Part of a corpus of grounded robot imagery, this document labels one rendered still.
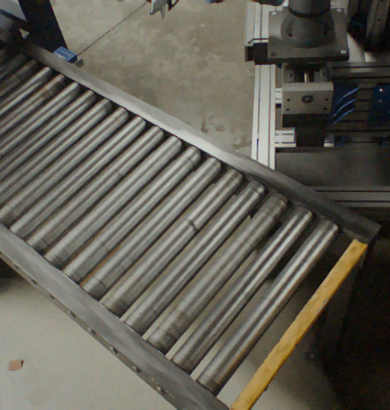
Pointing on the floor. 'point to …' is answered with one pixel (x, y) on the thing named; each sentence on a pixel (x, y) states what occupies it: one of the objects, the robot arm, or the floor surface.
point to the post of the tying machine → (43, 22)
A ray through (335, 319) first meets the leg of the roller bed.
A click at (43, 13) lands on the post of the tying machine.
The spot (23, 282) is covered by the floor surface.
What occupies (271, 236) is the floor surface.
